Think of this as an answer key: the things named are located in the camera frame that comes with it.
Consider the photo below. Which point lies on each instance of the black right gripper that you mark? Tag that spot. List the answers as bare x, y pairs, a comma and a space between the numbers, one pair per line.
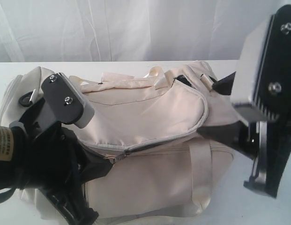
267, 144

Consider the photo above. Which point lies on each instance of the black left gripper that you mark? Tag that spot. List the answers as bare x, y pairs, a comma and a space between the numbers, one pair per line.
48, 157

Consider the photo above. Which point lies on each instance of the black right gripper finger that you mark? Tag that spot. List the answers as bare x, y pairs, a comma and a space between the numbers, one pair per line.
224, 86

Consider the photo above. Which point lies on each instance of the metal keyring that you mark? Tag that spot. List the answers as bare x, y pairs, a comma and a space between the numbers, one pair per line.
111, 159

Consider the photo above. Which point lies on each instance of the cream fabric duffel bag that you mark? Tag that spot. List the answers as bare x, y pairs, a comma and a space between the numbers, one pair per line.
164, 168

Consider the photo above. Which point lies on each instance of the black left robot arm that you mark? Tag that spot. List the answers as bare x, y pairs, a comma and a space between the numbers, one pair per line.
7, 159

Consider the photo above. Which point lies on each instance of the white backdrop curtain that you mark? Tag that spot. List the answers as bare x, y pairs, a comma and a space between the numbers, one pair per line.
128, 30

